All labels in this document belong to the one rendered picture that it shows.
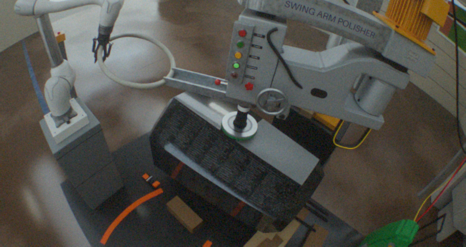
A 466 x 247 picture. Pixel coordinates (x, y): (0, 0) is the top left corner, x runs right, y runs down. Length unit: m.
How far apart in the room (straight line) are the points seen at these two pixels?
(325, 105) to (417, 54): 0.54
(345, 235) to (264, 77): 1.74
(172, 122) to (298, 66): 0.92
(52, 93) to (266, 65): 1.20
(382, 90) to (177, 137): 1.23
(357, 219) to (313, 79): 1.76
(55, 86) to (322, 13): 1.42
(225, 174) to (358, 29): 1.03
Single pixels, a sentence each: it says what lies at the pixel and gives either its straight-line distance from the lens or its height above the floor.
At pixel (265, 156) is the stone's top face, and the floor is 0.83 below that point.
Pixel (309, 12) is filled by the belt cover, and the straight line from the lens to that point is 0.90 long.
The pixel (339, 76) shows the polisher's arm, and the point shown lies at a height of 1.40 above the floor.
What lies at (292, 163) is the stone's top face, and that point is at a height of 0.83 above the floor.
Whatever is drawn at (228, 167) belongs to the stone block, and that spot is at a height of 0.72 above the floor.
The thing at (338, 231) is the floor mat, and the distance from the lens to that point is 2.26.
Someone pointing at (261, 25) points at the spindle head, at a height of 1.52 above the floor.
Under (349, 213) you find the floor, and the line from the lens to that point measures 2.43.
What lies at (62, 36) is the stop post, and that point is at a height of 1.05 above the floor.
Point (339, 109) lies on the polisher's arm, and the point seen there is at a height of 1.23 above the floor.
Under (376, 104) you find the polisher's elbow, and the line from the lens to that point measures 1.19.
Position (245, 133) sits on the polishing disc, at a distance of 1.29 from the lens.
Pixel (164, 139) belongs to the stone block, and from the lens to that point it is 1.55.
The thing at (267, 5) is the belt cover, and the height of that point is 1.61.
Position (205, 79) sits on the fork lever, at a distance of 1.28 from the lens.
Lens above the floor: 1.80
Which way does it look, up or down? 41 degrees down
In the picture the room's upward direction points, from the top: 12 degrees clockwise
